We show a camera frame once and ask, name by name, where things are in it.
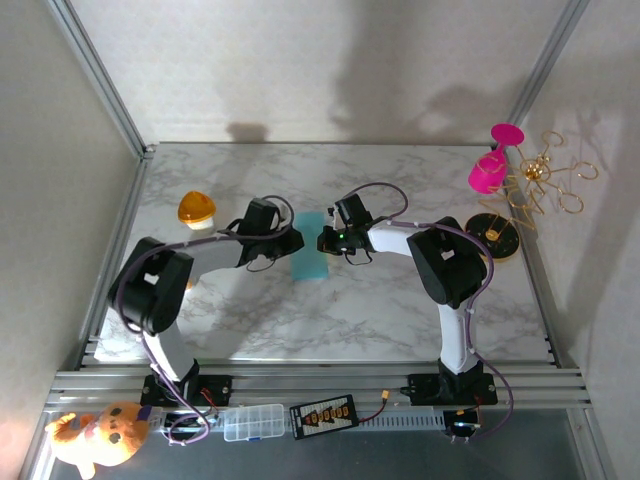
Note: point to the aluminium frame post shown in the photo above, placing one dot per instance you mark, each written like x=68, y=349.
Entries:
x=547, y=60
x=100, y=80

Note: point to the small black electronics module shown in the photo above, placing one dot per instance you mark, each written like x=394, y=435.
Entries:
x=462, y=425

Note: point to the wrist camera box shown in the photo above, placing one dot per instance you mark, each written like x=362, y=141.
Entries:
x=262, y=216
x=352, y=210

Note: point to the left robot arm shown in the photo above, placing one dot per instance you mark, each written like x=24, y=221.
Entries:
x=150, y=285

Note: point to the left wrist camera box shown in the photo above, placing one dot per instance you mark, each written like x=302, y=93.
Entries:
x=262, y=216

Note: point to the aluminium frame rail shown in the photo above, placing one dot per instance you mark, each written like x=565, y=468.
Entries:
x=320, y=382

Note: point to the pink plastic wine glass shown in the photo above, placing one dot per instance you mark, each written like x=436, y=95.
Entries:
x=484, y=175

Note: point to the orange plush toy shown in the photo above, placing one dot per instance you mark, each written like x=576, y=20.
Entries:
x=110, y=432

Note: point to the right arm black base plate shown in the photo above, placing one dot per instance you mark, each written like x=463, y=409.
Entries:
x=425, y=390

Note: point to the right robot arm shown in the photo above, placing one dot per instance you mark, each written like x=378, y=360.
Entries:
x=450, y=265

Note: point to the clear plastic compartment box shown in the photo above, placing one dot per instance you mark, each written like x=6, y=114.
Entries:
x=252, y=422

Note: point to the black charging board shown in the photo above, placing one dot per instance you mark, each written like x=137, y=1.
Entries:
x=324, y=417

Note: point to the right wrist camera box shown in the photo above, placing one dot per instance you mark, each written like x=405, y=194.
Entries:
x=352, y=210

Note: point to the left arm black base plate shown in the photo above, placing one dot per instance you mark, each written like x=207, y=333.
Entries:
x=217, y=390

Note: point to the orange mushroom toy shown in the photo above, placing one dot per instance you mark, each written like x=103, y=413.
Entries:
x=196, y=207

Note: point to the light blue paper sheet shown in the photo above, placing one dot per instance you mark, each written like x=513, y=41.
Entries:
x=310, y=265

